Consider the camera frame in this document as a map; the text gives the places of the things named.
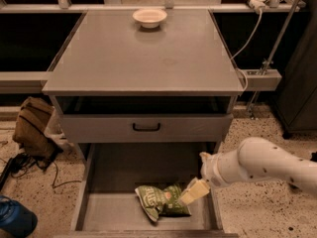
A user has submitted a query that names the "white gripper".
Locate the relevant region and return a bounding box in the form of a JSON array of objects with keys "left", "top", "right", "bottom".
[{"left": 178, "top": 150, "right": 241, "bottom": 205}]

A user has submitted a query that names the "green jalapeno chip bag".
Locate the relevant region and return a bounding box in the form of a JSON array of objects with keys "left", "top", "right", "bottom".
[{"left": 135, "top": 183, "right": 191, "bottom": 222}]

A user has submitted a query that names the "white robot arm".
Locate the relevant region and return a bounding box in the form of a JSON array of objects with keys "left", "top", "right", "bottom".
[{"left": 178, "top": 137, "right": 317, "bottom": 205}]

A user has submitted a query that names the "closed grey top drawer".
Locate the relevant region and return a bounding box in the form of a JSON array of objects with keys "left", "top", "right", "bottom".
[{"left": 60, "top": 114, "right": 233, "bottom": 143}]

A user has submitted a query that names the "open grey middle drawer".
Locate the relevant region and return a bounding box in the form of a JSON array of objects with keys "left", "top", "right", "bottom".
[{"left": 53, "top": 143, "right": 239, "bottom": 238}]

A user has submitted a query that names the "grey drawer cabinet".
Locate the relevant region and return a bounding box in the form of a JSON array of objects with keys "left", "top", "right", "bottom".
[{"left": 42, "top": 9, "right": 246, "bottom": 238}]

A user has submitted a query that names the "dark grey cabinet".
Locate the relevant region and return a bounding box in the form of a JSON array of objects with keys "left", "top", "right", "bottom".
[{"left": 273, "top": 0, "right": 317, "bottom": 139}]

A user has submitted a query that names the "metal stand pole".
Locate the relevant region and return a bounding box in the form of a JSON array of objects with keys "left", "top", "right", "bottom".
[{"left": 246, "top": 0, "right": 300, "bottom": 119}]

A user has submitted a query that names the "white ceramic bowl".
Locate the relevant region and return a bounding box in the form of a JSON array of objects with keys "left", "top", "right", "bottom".
[{"left": 133, "top": 9, "right": 167, "bottom": 29}]

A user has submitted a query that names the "white power adapter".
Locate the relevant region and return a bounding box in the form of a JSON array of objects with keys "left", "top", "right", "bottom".
[{"left": 239, "top": 0, "right": 271, "bottom": 16}]

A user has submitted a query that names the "black drawer handle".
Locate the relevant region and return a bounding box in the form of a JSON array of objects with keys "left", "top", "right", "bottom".
[{"left": 132, "top": 123, "right": 161, "bottom": 132}]

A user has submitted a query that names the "black floor cable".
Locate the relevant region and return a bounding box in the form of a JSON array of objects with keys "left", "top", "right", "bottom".
[{"left": 0, "top": 152, "right": 83, "bottom": 192}]

